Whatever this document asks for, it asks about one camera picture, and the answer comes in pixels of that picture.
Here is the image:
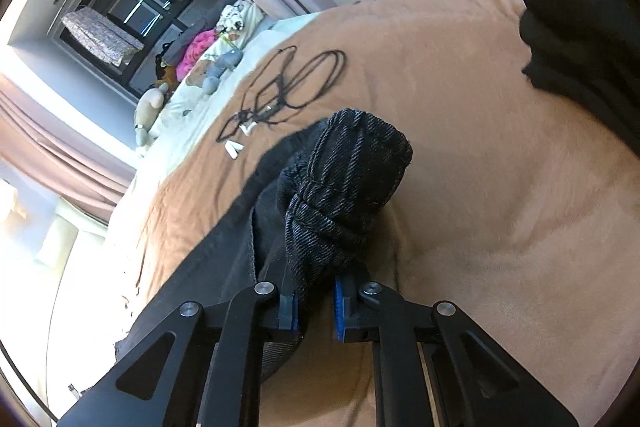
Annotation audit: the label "beige teddy bear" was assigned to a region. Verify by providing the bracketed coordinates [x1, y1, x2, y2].
[134, 82, 169, 147]

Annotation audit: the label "pink curtain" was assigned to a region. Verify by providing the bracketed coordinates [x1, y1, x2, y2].
[1, 77, 134, 223]

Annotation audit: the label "dark denim pants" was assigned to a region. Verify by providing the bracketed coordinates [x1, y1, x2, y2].
[115, 108, 412, 359]

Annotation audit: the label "floral hanging garment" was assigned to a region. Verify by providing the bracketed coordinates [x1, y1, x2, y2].
[62, 6, 144, 67]

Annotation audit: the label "small grey teddy bear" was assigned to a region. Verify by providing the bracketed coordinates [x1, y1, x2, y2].
[191, 49, 243, 95]

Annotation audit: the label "orange-brown duvet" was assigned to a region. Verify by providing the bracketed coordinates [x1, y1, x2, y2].
[140, 0, 639, 426]

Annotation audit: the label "stack of folded black clothes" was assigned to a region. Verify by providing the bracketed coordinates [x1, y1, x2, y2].
[520, 0, 639, 152]

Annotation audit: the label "pink plush toy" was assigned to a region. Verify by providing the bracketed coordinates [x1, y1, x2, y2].
[176, 28, 218, 81]

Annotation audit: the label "black cable on bed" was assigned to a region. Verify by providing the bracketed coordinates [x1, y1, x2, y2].
[214, 44, 348, 145]

